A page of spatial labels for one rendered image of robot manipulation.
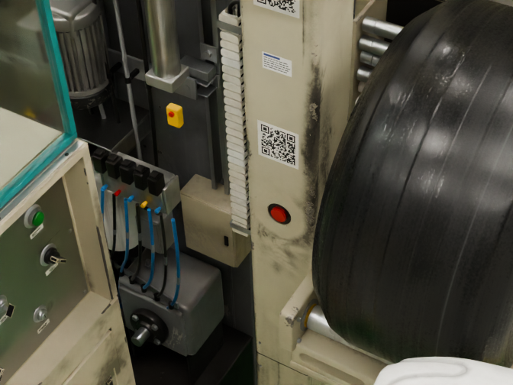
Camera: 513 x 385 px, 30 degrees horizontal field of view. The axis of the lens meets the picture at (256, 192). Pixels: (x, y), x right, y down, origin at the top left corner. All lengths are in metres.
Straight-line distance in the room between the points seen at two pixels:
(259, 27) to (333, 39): 0.11
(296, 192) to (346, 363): 0.32
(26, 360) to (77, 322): 0.11
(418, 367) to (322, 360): 0.81
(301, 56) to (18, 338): 0.66
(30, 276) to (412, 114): 0.68
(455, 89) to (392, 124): 0.09
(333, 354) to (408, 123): 0.56
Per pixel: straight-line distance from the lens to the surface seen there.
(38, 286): 1.63
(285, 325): 1.66
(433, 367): 0.90
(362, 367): 1.69
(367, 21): 1.85
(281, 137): 1.52
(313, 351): 1.70
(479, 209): 1.24
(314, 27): 1.36
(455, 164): 1.25
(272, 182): 1.60
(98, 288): 1.75
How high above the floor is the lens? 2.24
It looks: 45 degrees down
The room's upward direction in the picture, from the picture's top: 2 degrees counter-clockwise
